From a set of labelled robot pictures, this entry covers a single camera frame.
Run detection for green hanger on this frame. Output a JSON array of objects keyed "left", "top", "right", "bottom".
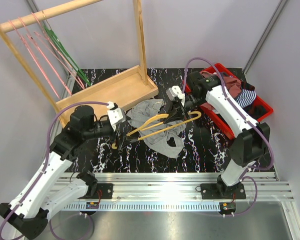
[{"left": 44, "top": 21, "right": 92, "bottom": 87}]

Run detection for wooden clothes rack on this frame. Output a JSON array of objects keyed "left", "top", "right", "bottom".
[{"left": 0, "top": 0, "right": 158, "bottom": 128}]

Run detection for grey tank top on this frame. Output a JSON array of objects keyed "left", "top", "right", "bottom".
[{"left": 127, "top": 98, "right": 186, "bottom": 159}]

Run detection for navy maroon tank top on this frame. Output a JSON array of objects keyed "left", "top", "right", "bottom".
[{"left": 241, "top": 81, "right": 266, "bottom": 119}]

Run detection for yellow hanger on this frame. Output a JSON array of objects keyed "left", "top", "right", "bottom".
[{"left": 111, "top": 111, "right": 201, "bottom": 150}]

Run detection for salmon pink tank top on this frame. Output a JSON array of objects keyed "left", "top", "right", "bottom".
[{"left": 200, "top": 70, "right": 242, "bottom": 99}]

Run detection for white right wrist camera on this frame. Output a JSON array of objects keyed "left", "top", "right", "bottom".
[{"left": 166, "top": 85, "right": 185, "bottom": 106}]

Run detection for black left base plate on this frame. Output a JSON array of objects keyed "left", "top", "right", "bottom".
[{"left": 90, "top": 183, "right": 114, "bottom": 200}]

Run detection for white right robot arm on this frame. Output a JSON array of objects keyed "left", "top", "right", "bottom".
[{"left": 164, "top": 71, "right": 270, "bottom": 200}]

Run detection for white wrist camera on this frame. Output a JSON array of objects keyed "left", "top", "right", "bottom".
[
  {"left": 166, "top": 85, "right": 185, "bottom": 106},
  {"left": 107, "top": 101, "right": 127, "bottom": 131}
]

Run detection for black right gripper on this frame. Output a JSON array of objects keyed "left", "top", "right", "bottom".
[{"left": 163, "top": 93, "right": 207, "bottom": 124}]

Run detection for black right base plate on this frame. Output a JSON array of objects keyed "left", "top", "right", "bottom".
[{"left": 200, "top": 182, "right": 246, "bottom": 200}]

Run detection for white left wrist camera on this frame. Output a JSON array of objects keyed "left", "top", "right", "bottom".
[{"left": 107, "top": 101, "right": 127, "bottom": 131}]

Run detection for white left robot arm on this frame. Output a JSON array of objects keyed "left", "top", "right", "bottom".
[{"left": 0, "top": 101, "right": 129, "bottom": 240}]

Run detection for aluminium mounting rail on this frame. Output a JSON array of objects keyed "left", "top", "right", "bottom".
[{"left": 13, "top": 172, "right": 300, "bottom": 240}]

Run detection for blue striped tank top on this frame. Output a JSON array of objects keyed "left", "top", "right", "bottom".
[{"left": 235, "top": 89, "right": 256, "bottom": 108}]

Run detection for red plastic bin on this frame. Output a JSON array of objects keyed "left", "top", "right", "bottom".
[{"left": 184, "top": 63, "right": 274, "bottom": 140}]

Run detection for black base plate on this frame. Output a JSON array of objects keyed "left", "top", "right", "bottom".
[
  {"left": 200, "top": 182, "right": 246, "bottom": 200},
  {"left": 90, "top": 183, "right": 114, "bottom": 200}
]

